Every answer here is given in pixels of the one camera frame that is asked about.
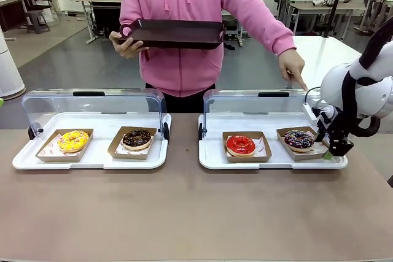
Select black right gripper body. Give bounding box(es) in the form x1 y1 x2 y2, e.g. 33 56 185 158
311 106 351 142

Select paper liner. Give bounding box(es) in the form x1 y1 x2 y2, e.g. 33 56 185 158
115 141 152 156
226 135 267 157
45 141 64 156
302 133 328 157

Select cardboard box of rainbow donut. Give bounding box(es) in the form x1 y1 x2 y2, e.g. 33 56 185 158
276 126 330 162

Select chocolate donut with rainbow sprinkles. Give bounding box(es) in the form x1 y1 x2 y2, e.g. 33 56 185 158
284 129 316 153

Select dark brown serving tray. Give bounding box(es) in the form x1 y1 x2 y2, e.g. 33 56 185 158
118 18 227 50

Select cardboard box of nut donut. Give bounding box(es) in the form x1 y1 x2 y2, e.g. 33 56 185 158
107 126 158 161

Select chocolate donut with nut bits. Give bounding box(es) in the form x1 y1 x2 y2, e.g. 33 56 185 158
122 129 154 152

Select person's left forearm pink sleeve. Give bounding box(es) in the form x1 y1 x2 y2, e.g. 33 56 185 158
236 0 297 58

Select person's right forearm pink sleeve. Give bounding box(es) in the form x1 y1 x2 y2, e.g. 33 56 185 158
119 6 142 34

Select paper liner under red donut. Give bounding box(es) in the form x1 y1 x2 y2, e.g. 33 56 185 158
226 135 267 157

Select cardboard box of red donut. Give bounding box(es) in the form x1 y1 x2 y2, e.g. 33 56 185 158
222 131 271 164

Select red glazed donut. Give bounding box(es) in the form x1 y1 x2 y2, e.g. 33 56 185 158
226 135 256 157

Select person's black trousers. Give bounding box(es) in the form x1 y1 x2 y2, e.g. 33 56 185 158
145 82 216 114

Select pink hoodie person torso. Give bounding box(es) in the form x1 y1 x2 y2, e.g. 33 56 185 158
119 0 297 98

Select yellow sprinkled donut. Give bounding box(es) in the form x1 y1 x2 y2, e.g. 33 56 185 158
57 129 90 153

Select cardboard box of yellow donut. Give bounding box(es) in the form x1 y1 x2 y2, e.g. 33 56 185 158
35 128 95 163

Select paper liner under yellow donut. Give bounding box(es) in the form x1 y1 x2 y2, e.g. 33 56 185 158
45 141 64 156

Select person's left hand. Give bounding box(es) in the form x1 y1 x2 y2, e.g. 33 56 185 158
278 49 309 91

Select person's right hand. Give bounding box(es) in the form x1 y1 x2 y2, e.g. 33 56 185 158
109 31 150 60

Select white display case base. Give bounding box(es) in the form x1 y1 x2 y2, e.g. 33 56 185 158
12 112 172 171
198 113 349 170

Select white glossy side table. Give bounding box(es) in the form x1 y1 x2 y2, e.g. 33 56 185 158
285 36 364 91

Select clear display case lid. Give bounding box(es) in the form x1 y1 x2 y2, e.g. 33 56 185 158
198 88 324 141
21 88 170 144

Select grey background work desk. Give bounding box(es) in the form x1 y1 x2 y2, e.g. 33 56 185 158
288 0 354 38

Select black tripod pole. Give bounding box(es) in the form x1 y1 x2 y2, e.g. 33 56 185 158
321 0 349 38

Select black office chair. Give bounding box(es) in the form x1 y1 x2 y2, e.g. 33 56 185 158
23 0 53 34

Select white cylindrical air purifier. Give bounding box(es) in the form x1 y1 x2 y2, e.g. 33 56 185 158
0 27 26 98

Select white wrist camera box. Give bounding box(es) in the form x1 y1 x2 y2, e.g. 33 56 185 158
302 102 319 121

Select black cable hose on arm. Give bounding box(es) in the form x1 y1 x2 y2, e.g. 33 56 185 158
341 18 393 137

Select thin black camera cable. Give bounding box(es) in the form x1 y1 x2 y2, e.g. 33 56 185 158
303 87 323 105

